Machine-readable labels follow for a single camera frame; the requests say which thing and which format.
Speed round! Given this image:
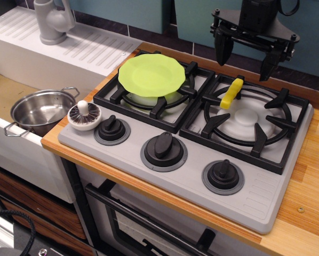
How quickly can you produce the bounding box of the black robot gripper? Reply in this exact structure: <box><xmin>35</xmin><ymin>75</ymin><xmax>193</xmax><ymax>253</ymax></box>
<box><xmin>211</xmin><ymin>1</ymin><xmax>300</xmax><ymax>81</ymax></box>

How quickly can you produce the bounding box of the yellow toy fry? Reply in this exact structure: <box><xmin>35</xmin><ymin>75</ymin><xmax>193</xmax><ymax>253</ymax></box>
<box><xmin>220</xmin><ymin>78</ymin><xmax>244</xmax><ymax>109</ymax></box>

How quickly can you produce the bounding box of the green plastic plate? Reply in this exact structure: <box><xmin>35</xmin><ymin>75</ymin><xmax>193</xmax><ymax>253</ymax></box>
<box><xmin>118</xmin><ymin>53</ymin><xmax>186</xmax><ymax>97</ymax></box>

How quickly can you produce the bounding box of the white brown toy mushroom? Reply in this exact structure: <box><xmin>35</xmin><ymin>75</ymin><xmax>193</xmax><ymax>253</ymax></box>
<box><xmin>67</xmin><ymin>100</ymin><xmax>102</xmax><ymax>131</ymax></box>

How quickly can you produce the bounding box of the stainless steel pot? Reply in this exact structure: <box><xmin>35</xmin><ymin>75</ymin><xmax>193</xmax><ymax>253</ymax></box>
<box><xmin>4</xmin><ymin>87</ymin><xmax>80</xmax><ymax>137</ymax></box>

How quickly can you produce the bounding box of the white toy sink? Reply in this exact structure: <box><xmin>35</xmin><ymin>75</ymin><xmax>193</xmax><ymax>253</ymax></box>
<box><xmin>0</xmin><ymin>7</ymin><xmax>140</xmax><ymax>203</ymax></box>

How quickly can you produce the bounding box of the black right burner grate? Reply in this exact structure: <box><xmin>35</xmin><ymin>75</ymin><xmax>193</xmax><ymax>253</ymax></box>
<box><xmin>179</xmin><ymin>74</ymin><xmax>314</xmax><ymax>174</ymax></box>

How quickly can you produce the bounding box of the black burner grate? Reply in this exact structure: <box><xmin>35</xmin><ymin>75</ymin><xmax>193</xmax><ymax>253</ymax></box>
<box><xmin>179</xmin><ymin>74</ymin><xmax>314</xmax><ymax>174</ymax></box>
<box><xmin>93</xmin><ymin>51</ymin><xmax>216</xmax><ymax>133</ymax></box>

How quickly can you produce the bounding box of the black left burner grate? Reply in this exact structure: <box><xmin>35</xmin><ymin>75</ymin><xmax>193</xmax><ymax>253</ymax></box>
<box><xmin>93</xmin><ymin>51</ymin><xmax>216</xmax><ymax>133</ymax></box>

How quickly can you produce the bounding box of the black right stove knob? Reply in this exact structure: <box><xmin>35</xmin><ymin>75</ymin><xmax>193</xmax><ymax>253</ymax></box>
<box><xmin>202</xmin><ymin>159</ymin><xmax>245</xmax><ymax>196</ymax></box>

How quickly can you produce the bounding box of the black stove knob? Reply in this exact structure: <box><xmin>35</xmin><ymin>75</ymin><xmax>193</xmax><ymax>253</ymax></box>
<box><xmin>140</xmin><ymin>132</ymin><xmax>188</xmax><ymax>172</ymax></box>
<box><xmin>94</xmin><ymin>115</ymin><xmax>131</xmax><ymax>146</ymax></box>
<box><xmin>202</xmin><ymin>159</ymin><xmax>245</xmax><ymax>196</ymax></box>

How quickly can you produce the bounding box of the black middle stove knob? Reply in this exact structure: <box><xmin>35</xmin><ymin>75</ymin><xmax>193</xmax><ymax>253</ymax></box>
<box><xmin>140</xmin><ymin>132</ymin><xmax>188</xmax><ymax>172</ymax></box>

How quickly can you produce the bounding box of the grey toy stove top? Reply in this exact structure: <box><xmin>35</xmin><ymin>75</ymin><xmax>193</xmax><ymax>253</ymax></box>
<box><xmin>57</xmin><ymin>50</ymin><xmax>315</xmax><ymax>235</ymax></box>

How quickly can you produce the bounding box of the black left stove knob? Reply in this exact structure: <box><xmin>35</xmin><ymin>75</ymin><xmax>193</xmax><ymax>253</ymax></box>
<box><xmin>94</xmin><ymin>115</ymin><xmax>131</xmax><ymax>146</ymax></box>

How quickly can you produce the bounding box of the grey toy faucet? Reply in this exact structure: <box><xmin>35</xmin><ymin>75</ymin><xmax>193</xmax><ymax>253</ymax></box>
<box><xmin>34</xmin><ymin>0</ymin><xmax>75</xmax><ymax>45</ymax></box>

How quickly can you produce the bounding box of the toy oven door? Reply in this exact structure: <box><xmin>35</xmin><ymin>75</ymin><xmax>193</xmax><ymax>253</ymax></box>
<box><xmin>85</xmin><ymin>180</ymin><xmax>261</xmax><ymax>255</ymax></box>

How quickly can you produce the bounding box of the wooden drawer front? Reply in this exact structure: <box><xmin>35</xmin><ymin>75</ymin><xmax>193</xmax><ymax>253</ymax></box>
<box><xmin>0</xmin><ymin>167</ymin><xmax>94</xmax><ymax>255</ymax></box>

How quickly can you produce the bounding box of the black braided cable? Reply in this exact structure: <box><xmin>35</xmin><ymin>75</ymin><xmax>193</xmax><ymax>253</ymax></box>
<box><xmin>0</xmin><ymin>209</ymin><xmax>36</xmax><ymax>256</ymax></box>

